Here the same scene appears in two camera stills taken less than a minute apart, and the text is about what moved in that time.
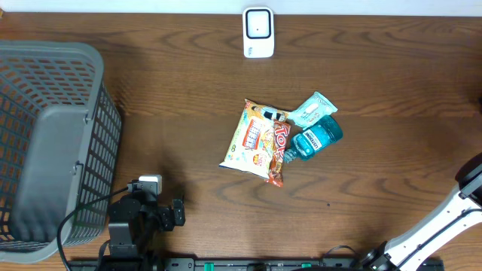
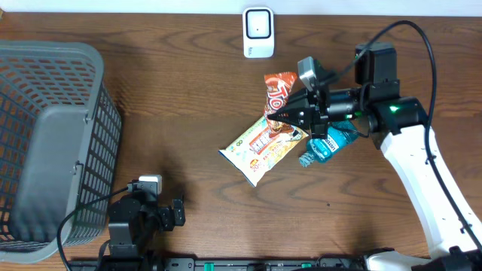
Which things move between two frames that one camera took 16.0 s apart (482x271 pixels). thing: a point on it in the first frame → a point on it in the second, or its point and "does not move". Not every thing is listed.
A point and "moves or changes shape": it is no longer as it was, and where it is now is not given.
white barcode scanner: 258,32 does not move
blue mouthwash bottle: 325,131 moves or changes shape
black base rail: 255,264 does not move
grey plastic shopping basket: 60,144 does not move
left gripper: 166,217 does not move
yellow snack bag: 250,150 moves or changes shape
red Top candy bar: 282,132 → 278,86
